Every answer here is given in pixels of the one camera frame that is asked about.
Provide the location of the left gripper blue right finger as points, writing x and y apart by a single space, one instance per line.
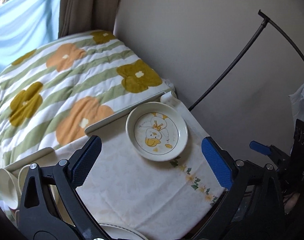
220 161

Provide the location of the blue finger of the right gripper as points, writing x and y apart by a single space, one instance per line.
260 148

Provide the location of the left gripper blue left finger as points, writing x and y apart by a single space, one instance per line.
82 161

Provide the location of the cream round bowl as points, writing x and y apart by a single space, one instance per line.
22 177

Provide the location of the white deep plate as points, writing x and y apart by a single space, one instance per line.
121 232

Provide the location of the duck pattern plate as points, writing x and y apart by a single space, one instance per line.
157 131

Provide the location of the white ribbed bowl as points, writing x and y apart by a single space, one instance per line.
9 189

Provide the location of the person's right hand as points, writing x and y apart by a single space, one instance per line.
290 202

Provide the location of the white floral tablecloth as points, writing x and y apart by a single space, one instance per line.
161 200

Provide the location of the floral striped quilt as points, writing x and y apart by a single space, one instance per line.
51 95

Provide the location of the light blue cloth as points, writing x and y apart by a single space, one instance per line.
26 25

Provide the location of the right brown curtain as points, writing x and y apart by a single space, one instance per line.
77 16

